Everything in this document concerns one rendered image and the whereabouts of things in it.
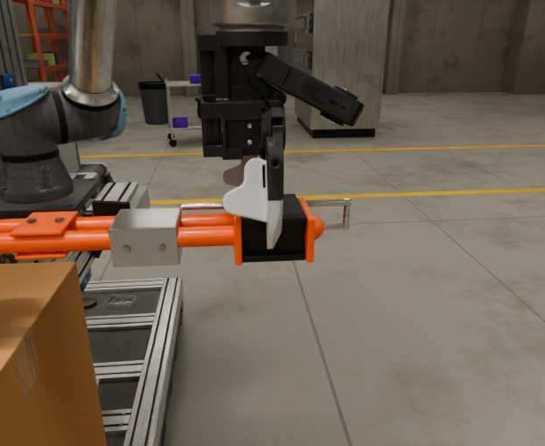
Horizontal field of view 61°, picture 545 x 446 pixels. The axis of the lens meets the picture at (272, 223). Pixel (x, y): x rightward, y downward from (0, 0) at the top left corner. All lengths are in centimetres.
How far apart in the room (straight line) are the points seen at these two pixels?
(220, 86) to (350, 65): 627
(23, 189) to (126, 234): 63
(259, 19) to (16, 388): 47
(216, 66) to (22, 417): 45
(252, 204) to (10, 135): 72
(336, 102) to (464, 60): 1292
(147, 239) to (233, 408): 153
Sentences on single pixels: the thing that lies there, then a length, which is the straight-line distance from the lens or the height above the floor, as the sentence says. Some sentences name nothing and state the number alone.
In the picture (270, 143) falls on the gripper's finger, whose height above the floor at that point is 127.
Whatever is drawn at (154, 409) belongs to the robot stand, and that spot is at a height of 23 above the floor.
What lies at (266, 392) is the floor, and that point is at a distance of 203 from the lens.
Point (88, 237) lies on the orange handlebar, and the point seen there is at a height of 118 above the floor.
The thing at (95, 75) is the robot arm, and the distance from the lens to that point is 104.
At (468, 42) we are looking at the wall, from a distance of 1338.
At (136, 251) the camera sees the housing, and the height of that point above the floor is 116.
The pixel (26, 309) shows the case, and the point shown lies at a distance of 68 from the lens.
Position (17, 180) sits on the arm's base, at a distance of 111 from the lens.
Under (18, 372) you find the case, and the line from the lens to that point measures 62.
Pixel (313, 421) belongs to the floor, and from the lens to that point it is 193.
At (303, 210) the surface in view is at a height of 119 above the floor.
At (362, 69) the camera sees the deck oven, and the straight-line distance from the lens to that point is 676.
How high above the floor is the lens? 137
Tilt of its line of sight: 22 degrees down
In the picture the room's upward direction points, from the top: straight up
